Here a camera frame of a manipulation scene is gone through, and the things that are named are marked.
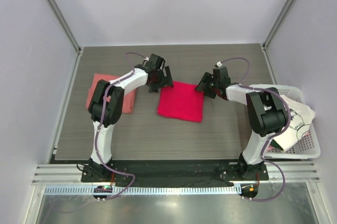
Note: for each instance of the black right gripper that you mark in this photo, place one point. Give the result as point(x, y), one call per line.
point(207, 78)

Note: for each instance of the white slotted cable duct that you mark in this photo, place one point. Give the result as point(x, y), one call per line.
point(163, 189)

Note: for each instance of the white printed t shirt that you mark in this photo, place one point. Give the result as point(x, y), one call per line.
point(301, 119)

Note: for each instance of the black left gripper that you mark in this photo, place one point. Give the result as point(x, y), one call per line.
point(166, 81)

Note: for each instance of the white perforated plastic basket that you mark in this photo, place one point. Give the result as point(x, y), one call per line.
point(306, 148)

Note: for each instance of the aluminium front rail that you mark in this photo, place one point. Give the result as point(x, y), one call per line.
point(68, 174)

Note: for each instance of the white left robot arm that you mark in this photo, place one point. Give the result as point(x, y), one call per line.
point(106, 106)

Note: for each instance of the right aluminium frame post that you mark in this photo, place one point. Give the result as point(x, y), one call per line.
point(279, 20)

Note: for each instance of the aluminium frame post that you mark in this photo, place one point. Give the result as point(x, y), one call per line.
point(64, 25)
point(279, 20)

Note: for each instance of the left aluminium frame post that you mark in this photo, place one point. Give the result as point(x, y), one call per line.
point(64, 25)

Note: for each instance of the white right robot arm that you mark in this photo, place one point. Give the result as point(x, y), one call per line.
point(268, 113)

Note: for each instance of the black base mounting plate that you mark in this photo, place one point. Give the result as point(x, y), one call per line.
point(121, 176)

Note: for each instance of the bright pink t shirt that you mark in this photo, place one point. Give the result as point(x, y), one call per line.
point(181, 102)

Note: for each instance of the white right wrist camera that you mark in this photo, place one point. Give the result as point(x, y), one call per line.
point(218, 65)

